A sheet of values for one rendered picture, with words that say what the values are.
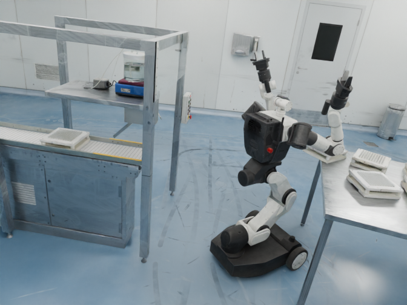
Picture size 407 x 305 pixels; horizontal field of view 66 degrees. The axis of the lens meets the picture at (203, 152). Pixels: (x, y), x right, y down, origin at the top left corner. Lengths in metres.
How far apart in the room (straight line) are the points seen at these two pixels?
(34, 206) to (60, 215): 0.21
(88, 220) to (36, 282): 0.52
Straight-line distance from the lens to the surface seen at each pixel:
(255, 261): 2.45
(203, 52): 5.76
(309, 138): 1.97
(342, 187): 2.27
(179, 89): 2.84
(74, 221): 2.69
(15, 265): 2.72
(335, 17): 6.10
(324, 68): 6.15
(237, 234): 2.36
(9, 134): 2.74
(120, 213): 2.47
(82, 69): 6.23
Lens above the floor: 1.80
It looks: 25 degrees down
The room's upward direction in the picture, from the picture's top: 7 degrees clockwise
